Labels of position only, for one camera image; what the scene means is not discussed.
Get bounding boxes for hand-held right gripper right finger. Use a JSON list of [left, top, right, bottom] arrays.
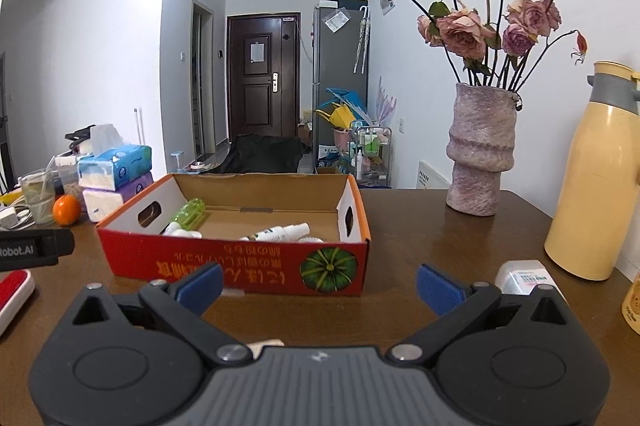
[[387, 262, 581, 364]]

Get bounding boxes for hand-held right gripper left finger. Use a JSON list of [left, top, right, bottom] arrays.
[[60, 262, 253, 366]]

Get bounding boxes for orange-edged cardboard box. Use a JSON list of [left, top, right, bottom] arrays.
[[96, 172, 372, 297]]

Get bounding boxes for red and white lint brush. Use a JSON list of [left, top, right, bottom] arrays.
[[0, 269, 37, 337]]

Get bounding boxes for white plastic bottle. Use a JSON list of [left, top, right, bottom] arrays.
[[161, 222, 203, 240]]

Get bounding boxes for green ribbed plastic item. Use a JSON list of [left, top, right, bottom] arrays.
[[170, 198, 207, 232]]

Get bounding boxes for white medicine box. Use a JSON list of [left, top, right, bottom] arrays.
[[494, 259, 556, 297]]

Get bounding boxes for small beige item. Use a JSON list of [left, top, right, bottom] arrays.
[[247, 338, 286, 359]]

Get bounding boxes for white spray bottle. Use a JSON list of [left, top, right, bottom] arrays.
[[239, 222, 311, 243]]

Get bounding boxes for glass cup with straw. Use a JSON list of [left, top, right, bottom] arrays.
[[19, 156, 57, 227]]

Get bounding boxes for orange fruit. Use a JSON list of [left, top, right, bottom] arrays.
[[52, 194, 82, 227]]

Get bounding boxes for clear food jar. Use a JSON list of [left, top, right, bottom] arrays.
[[54, 154, 83, 198]]

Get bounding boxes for purple tissue pack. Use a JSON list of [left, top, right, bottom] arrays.
[[81, 172, 155, 223]]

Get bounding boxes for white flat panel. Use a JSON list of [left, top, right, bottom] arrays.
[[416, 160, 453, 191]]

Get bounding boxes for blue tissue pack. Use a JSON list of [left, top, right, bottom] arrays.
[[77, 124, 153, 193]]

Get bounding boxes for black folding chair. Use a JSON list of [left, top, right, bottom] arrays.
[[218, 134, 311, 175]]

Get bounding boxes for pink stone vase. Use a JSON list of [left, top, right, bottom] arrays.
[[446, 82, 517, 218]]

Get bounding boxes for metal rolling cart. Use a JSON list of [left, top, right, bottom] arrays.
[[348, 120, 393, 187]]

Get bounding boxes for white mop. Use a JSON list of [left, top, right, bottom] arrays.
[[132, 107, 147, 147]]

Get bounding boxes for blue and white box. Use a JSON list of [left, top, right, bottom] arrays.
[[317, 145, 341, 169]]

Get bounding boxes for dark brown door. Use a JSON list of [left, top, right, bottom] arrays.
[[226, 12, 302, 144]]

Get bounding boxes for cream yellow thermos jug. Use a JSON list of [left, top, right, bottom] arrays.
[[544, 61, 640, 282]]

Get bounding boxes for purple feather decoration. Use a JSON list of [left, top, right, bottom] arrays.
[[370, 76, 398, 127]]

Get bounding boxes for yellow plastic item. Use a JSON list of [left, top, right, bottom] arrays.
[[314, 103, 351, 131]]

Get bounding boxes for blue plastic item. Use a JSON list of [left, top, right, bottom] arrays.
[[325, 87, 368, 119]]

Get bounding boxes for grey refrigerator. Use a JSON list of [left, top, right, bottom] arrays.
[[312, 3, 370, 177]]

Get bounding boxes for white folded umbrella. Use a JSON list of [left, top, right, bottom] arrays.
[[361, 6, 374, 73], [352, 6, 367, 74]]

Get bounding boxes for clear plastic bag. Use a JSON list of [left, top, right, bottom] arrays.
[[322, 10, 351, 32]]

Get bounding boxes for white charger with cable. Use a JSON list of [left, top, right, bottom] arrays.
[[0, 205, 36, 230]]

